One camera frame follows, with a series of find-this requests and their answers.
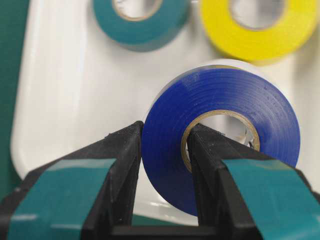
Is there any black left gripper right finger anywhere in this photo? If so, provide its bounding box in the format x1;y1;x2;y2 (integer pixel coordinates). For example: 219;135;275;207
187;124;320;240

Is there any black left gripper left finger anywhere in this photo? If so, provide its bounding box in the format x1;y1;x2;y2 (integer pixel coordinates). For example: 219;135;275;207
0;121;143;240

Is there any blue tape roll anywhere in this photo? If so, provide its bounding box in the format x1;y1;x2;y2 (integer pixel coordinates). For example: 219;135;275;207
141;66;300;216

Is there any white tape roll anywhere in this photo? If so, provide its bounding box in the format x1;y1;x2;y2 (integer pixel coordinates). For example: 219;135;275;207
159;58;261;93

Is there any yellow tape roll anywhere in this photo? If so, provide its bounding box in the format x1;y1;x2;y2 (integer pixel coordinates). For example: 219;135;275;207
199;0;318;62

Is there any teal green tape roll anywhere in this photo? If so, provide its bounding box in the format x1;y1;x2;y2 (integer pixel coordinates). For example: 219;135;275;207
92;0;190;52

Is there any white plastic case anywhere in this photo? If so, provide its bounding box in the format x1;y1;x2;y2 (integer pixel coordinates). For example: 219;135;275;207
10;0;320;225

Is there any green table cloth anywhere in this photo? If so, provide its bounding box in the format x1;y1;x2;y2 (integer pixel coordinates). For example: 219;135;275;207
0;0;29;199

